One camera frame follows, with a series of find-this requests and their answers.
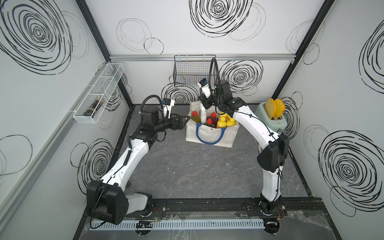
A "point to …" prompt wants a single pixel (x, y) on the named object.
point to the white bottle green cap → (203, 113)
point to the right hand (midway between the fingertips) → (202, 94)
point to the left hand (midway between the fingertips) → (183, 116)
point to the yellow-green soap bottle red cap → (196, 116)
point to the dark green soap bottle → (209, 123)
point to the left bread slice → (270, 107)
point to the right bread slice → (279, 108)
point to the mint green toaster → (277, 124)
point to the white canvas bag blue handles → (224, 137)
